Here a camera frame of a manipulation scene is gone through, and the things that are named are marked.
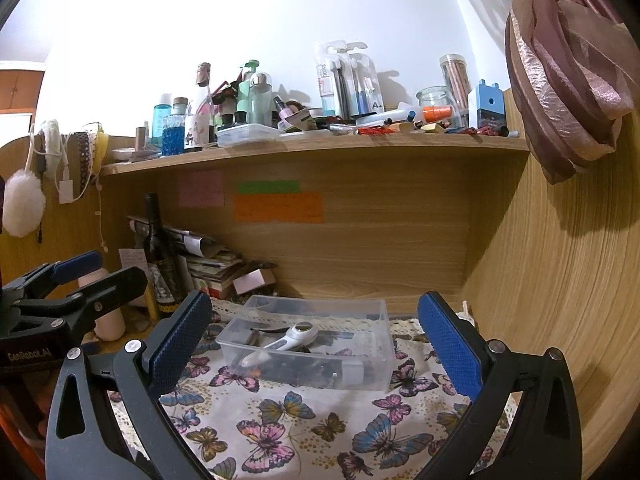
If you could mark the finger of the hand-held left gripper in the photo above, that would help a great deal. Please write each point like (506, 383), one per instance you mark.
(115, 290)
(75, 265)

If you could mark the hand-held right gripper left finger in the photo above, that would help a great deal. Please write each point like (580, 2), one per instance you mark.
(182, 345)

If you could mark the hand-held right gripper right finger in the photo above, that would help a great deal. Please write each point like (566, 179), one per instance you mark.
(450, 345)

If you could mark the clear plastic storage box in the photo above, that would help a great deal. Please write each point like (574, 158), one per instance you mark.
(370, 320)

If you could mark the white handheld massager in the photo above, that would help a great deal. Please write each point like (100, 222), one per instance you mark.
(280, 344)

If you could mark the pink cylinder bottle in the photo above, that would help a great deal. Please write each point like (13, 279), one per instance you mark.
(110, 322)

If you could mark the white handwritten note paper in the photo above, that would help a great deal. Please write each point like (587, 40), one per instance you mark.
(132, 260)

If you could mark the dark wine bottle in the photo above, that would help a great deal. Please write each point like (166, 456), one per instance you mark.
(157, 250)

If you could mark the white charger plug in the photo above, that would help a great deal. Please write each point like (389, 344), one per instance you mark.
(67, 190)

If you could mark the white fluffy pom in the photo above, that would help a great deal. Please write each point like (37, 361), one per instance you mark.
(22, 202)

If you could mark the pile of books and papers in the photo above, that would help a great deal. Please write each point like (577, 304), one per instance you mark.
(210, 265)

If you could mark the small pink white box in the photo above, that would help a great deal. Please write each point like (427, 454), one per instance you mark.
(252, 282)

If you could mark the black lace headband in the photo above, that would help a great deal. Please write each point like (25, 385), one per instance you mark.
(86, 155)

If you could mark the yellow headband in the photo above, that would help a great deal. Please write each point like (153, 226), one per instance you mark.
(101, 147)

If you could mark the white small dish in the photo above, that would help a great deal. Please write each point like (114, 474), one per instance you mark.
(122, 153)

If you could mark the white fuzzy headband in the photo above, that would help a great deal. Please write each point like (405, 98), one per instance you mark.
(50, 137)

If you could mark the pink sticky note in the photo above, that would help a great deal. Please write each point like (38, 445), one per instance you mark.
(200, 187)

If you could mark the butterfly print tablecloth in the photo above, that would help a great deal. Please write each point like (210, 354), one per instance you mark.
(300, 425)

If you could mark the brown cardboard tube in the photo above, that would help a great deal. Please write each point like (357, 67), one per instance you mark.
(141, 137)

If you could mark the blue bead glass bottle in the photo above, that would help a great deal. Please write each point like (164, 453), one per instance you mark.
(174, 135)

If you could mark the orange sticky note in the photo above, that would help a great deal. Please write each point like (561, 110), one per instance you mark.
(277, 207)

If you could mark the tall blue liquid bottle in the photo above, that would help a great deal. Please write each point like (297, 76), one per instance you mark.
(161, 112)

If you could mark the clear bottle with illustrated label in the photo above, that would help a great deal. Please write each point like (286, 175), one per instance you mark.
(197, 135)

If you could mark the green sticky note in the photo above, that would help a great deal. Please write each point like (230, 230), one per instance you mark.
(270, 186)

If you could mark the wooden cabinet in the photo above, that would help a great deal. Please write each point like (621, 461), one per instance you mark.
(20, 90)

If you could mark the flat clear lidded container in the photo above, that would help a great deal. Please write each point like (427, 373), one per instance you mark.
(247, 135)

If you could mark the scattered pens and markers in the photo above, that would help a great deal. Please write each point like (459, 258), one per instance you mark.
(375, 130)

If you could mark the wooden shelf board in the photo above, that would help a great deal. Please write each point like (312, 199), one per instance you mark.
(325, 152)

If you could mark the clear bottle with silver cap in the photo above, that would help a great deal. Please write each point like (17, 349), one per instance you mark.
(260, 102)

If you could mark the green pump bottle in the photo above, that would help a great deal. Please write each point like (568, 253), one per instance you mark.
(245, 90)

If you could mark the blue pencil sharpener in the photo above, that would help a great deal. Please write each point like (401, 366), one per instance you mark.
(490, 105)

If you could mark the glass jar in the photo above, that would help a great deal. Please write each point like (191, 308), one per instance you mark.
(432, 100)

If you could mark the small pink spray bottle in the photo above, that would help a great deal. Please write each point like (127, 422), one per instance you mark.
(282, 110)

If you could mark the clear tube of pencils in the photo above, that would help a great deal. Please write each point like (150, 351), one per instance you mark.
(455, 80)

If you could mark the toothbrush blister pack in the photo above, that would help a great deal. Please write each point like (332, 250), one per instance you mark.
(327, 80)
(367, 85)

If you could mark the tied pink brown curtain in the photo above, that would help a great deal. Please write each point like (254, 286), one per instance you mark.
(555, 75)

